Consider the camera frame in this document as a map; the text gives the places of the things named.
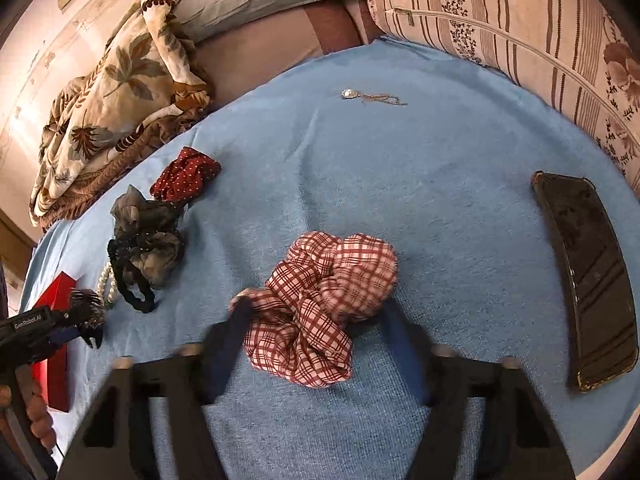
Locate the floral leaf print quilt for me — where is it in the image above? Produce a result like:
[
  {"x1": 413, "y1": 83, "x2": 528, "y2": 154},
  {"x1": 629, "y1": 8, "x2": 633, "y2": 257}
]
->
[{"x1": 29, "y1": 0, "x2": 213, "y2": 228}]

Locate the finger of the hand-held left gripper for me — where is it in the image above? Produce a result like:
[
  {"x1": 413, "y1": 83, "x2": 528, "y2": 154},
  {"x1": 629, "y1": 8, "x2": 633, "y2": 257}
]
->
[
  {"x1": 47, "y1": 327, "x2": 85, "y2": 350},
  {"x1": 50, "y1": 307, "x2": 103, "y2": 330}
]

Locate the red box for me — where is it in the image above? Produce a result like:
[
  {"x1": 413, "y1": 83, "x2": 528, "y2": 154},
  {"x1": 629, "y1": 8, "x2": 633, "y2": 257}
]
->
[{"x1": 32, "y1": 272, "x2": 78, "y2": 413}]

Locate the white pearl bracelet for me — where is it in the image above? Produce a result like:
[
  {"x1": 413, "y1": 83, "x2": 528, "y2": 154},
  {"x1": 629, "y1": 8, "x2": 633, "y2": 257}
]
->
[{"x1": 97, "y1": 260, "x2": 121, "y2": 311}]

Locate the red polka dot scrunchie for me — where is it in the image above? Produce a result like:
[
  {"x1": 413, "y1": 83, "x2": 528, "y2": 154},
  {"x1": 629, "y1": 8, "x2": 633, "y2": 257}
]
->
[{"x1": 150, "y1": 146, "x2": 222, "y2": 204}]

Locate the grey sheer scrunchie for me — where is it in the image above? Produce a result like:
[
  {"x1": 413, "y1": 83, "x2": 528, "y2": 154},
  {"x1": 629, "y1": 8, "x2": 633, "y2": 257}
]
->
[{"x1": 110, "y1": 185, "x2": 186, "y2": 291}]

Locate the brown ruffled blanket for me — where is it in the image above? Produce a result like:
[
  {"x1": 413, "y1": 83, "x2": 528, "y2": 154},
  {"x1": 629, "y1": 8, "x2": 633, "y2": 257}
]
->
[{"x1": 37, "y1": 105, "x2": 211, "y2": 231}]

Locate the pink maroon bed sheet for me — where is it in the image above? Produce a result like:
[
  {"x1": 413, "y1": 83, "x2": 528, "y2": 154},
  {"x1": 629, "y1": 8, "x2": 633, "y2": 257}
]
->
[{"x1": 197, "y1": 0, "x2": 386, "y2": 111}]

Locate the black braided hair tie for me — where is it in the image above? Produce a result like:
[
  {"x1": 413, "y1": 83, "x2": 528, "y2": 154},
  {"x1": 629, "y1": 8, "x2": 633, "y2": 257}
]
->
[{"x1": 107, "y1": 232, "x2": 183, "y2": 315}]

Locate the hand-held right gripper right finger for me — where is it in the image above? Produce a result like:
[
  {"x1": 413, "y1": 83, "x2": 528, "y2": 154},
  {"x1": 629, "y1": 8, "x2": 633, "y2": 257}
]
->
[{"x1": 382, "y1": 302, "x2": 576, "y2": 480}]

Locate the small silver pin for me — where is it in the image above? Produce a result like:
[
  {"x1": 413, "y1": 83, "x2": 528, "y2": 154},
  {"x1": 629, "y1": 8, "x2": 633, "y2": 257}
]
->
[{"x1": 341, "y1": 88, "x2": 408, "y2": 107}]

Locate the black hair claw clip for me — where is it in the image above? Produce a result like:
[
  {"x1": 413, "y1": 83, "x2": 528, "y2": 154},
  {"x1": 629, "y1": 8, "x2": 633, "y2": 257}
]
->
[{"x1": 70, "y1": 289, "x2": 107, "y2": 351}]

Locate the striped floral pillow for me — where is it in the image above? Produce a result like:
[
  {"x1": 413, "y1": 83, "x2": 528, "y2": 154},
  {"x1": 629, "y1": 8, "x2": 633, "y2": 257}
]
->
[{"x1": 360, "y1": 0, "x2": 640, "y2": 196}]

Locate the person's left hand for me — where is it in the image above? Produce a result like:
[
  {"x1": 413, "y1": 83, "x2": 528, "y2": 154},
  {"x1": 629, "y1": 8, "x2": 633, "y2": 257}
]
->
[{"x1": 25, "y1": 384, "x2": 57, "y2": 457}]

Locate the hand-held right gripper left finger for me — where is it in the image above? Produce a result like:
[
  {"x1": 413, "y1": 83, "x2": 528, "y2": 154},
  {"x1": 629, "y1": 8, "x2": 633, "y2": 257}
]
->
[{"x1": 57, "y1": 302, "x2": 256, "y2": 480}]

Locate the red white plaid scrunchie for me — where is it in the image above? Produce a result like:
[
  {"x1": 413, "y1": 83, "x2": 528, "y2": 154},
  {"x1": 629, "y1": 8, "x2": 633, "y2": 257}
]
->
[{"x1": 229, "y1": 231, "x2": 399, "y2": 390}]

